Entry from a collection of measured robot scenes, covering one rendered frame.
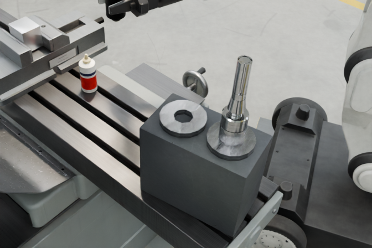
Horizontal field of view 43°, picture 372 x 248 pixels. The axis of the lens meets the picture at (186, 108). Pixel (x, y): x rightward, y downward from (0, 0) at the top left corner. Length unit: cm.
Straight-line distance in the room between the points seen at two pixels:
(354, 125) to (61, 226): 82
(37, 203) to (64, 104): 25
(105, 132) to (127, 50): 179
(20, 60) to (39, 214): 37
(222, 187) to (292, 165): 69
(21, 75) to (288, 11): 245
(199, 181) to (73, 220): 49
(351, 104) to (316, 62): 174
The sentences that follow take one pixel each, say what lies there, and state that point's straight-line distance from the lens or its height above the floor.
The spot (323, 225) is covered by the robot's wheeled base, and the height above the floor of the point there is 57.
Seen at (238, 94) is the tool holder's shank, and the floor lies 122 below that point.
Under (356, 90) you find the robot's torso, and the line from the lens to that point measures 124.
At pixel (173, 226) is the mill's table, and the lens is 98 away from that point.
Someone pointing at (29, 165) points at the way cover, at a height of 85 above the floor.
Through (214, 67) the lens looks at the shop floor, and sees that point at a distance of 280.
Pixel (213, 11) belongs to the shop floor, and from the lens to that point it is 330.
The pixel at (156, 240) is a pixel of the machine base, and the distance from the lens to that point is 178.
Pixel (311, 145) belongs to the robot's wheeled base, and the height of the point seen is 59.
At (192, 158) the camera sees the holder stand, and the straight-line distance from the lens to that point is 86.
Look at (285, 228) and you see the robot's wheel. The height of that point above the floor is 60.
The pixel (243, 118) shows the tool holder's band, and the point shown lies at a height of 117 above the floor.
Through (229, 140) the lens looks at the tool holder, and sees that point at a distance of 84.
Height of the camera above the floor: 172
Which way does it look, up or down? 43 degrees down
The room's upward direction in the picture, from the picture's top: 4 degrees clockwise
